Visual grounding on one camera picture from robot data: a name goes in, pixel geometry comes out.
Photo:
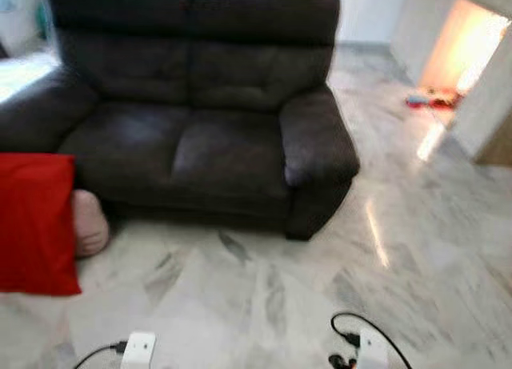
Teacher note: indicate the red pillow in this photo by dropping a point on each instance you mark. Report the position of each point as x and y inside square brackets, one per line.
[36, 225]

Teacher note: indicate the dark brown fabric sofa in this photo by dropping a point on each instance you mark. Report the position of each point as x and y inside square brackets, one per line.
[200, 105]

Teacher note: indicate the small blue toy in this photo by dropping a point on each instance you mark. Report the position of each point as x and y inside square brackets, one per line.
[416, 101]

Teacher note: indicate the small red toy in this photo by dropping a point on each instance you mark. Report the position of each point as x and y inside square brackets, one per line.
[442, 99]

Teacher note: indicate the pink round cushion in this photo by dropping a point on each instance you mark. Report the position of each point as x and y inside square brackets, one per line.
[90, 225]

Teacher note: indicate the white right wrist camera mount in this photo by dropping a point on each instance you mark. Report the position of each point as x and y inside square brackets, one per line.
[373, 351]

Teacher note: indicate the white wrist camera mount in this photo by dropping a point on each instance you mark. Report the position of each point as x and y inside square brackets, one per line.
[373, 351]
[138, 351]

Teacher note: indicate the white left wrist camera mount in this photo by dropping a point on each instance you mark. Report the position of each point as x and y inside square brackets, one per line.
[138, 351]

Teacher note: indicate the beige wall cabinet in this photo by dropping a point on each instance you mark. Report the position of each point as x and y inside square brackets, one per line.
[488, 105]

